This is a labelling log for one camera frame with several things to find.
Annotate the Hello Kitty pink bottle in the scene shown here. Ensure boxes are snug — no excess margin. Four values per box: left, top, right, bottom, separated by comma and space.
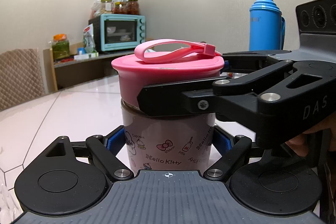
121, 101, 215, 173

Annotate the pink bottle cap with strap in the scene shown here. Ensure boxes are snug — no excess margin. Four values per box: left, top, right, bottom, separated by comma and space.
111, 39, 224, 107

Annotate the person's right hand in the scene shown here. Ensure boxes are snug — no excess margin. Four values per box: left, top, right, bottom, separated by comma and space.
286, 113, 336, 157

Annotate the blue thermos flask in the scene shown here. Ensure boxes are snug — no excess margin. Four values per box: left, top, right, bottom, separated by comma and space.
249, 0, 285, 51

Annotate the wooden side shelf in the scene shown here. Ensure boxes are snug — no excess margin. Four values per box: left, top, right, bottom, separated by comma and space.
43, 48, 134, 93

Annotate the green snack bag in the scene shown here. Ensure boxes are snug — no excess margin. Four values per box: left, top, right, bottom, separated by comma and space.
83, 24, 96, 53

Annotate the green jar orange lid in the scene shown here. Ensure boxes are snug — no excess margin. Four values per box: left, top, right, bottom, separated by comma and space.
52, 34, 70, 60

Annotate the teal toaster oven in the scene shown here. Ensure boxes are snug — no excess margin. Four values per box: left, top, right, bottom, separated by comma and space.
88, 14, 146, 53

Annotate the quilted beige chair back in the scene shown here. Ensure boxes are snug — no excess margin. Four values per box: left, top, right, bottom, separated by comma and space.
1, 48, 45, 110

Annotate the red chili jar right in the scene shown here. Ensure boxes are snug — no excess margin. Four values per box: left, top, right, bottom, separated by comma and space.
126, 0, 139, 15

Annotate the red chili jar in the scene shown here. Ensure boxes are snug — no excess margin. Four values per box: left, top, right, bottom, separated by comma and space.
126, 0, 139, 15
113, 2, 127, 14

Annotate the red chili jar middle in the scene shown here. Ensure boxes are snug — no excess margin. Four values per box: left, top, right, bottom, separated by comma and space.
113, 2, 127, 14

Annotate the pale jar yellow lid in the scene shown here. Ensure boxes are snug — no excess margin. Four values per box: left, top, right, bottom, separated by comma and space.
100, 0, 112, 14

